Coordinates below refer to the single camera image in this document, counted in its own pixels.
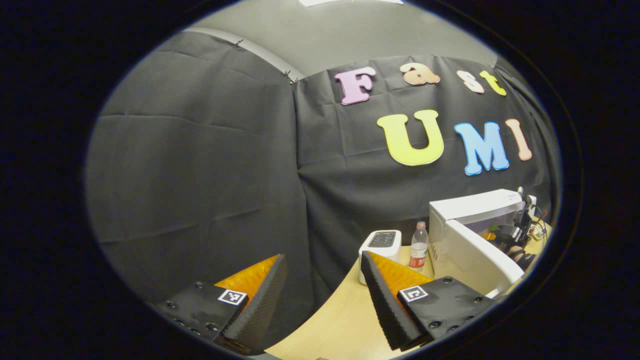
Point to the white microwave oven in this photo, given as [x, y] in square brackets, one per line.
[470, 250]

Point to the clear plastic water bottle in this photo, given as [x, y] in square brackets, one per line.
[419, 245]

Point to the white toaster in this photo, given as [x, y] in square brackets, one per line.
[392, 252]

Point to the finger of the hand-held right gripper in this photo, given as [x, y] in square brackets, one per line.
[491, 235]

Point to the ceiling light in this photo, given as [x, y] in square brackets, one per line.
[350, 2]

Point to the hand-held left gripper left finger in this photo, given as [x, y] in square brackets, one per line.
[255, 320]

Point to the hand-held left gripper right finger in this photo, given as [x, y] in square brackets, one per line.
[387, 310]

